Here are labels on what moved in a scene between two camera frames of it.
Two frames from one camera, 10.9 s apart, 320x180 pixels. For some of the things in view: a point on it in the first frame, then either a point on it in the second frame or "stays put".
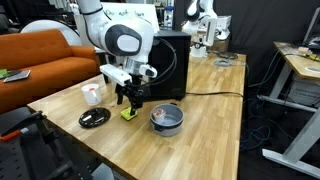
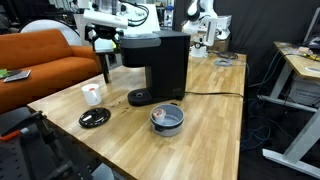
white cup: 92,94 stays put
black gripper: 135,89 -> 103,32
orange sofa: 51,60 stays put
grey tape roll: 222,62 stays put
